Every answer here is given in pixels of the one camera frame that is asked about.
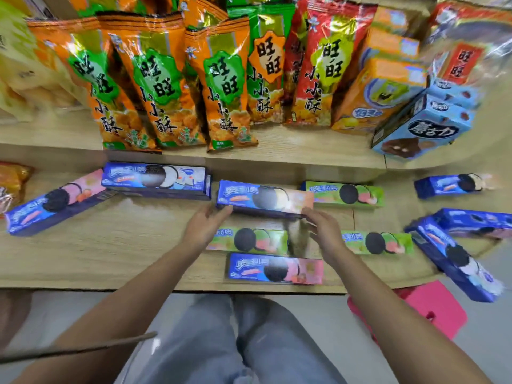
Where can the person's right hand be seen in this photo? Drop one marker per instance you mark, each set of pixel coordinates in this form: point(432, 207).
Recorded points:
point(330, 239)

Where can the person's left hand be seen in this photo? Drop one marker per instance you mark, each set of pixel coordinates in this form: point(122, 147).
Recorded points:
point(202, 229)

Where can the person's right thumb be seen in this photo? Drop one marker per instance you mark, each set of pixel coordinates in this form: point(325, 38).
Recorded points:
point(311, 214)

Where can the person's left thumb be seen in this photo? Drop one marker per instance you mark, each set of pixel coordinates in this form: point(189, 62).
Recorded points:
point(224, 213)

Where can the blue cookie box peach end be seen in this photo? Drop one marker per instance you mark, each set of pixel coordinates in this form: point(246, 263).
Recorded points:
point(264, 197)

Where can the person's right forearm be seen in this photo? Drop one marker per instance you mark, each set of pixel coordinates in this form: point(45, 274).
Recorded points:
point(396, 327)

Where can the person's left forearm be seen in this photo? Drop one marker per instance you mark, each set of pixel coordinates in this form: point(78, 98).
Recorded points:
point(120, 311)

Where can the green cookie box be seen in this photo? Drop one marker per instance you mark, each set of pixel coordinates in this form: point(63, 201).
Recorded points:
point(344, 193)
point(378, 243)
point(248, 239)

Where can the wooden display shelf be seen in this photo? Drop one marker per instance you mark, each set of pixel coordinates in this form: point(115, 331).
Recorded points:
point(280, 159)

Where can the blue pink cookie box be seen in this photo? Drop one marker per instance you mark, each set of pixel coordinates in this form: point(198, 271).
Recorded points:
point(52, 203)
point(272, 268)

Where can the blue white cream cookie box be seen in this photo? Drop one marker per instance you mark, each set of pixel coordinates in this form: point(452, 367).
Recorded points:
point(156, 177)
point(452, 255)
point(452, 184)

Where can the person's legs in grey jeans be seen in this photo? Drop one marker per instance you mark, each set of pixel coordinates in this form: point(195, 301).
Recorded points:
point(240, 347)

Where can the orange pie box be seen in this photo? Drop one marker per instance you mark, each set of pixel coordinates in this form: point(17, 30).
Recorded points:
point(390, 45)
point(380, 95)
point(392, 19)

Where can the light blue chocolate pie box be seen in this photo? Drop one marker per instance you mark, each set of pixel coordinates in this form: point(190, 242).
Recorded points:
point(456, 93)
point(424, 129)

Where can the red snack bag yellow label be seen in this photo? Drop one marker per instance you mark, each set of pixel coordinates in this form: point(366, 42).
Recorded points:
point(295, 47)
point(328, 63)

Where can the pink plastic stool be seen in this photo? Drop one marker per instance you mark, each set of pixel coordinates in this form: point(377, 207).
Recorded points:
point(432, 307)

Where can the small orange snack packet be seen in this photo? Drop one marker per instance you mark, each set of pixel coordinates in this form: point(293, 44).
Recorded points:
point(12, 183)

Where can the clear snack bag red label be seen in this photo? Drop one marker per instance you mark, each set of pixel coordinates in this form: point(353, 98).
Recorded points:
point(468, 39)

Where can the pale yellow snack bag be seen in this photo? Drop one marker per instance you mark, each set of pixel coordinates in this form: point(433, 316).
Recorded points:
point(28, 75)

